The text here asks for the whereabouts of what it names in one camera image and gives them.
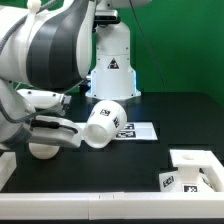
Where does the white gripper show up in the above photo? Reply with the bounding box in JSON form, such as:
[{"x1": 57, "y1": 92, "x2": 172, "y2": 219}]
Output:
[{"x1": 18, "y1": 89, "x2": 82, "y2": 148}]

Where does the white lamp bulb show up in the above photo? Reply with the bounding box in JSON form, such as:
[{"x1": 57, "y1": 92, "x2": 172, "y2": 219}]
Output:
[{"x1": 29, "y1": 143, "x2": 59, "y2": 160}]

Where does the white lamp base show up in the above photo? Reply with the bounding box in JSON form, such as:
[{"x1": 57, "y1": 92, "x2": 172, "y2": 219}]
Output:
[{"x1": 159, "y1": 149, "x2": 214, "y2": 193}]

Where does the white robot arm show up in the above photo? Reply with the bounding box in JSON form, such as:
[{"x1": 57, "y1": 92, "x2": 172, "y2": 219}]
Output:
[{"x1": 0, "y1": 0, "x2": 151, "y2": 150}]

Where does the white lamp shade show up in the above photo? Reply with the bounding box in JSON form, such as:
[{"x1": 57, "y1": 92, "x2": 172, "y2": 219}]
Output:
[{"x1": 83, "y1": 100, "x2": 127, "y2": 149}]

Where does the white left barrier block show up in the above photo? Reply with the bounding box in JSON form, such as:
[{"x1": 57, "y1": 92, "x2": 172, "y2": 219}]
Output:
[{"x1": 0, "y1": 152, "x2": 17, "y2": 191}]

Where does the white barrier block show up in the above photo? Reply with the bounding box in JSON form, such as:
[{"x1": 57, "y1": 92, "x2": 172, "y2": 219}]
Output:
[
  {"x1": 203, "y1": 151, "x2": 224, "y2": 192},
  {"x1": 0, "y1": 152, "x2": 17, "y2": 191}
]

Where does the white marker paper sheet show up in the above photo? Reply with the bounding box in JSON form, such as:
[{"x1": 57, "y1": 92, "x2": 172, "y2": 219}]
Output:
[{"x1": 75, "y1": 121, "x2": 159, "y2": 142}]

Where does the white right barrier block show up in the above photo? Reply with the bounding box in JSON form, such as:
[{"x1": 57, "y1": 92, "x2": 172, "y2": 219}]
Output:
[{"x1": 203, "y1": 151, "x2": 224, "y2": 192}]

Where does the white front barrier wall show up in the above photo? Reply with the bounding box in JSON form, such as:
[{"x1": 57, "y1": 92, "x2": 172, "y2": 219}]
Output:
[{"x1": 0, "y1": 192, "x2": 224, "y2": 220}]

